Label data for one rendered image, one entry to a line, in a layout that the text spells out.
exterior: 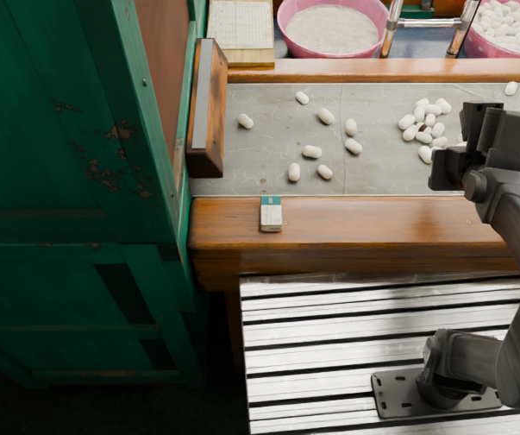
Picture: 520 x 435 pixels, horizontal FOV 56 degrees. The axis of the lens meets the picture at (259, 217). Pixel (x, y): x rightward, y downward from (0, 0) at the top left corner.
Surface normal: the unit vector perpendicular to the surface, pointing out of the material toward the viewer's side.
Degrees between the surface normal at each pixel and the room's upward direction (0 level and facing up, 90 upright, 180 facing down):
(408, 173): 0
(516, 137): 49
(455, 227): 0
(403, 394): 0
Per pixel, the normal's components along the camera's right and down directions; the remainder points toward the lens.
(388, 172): 0.00, -0.55
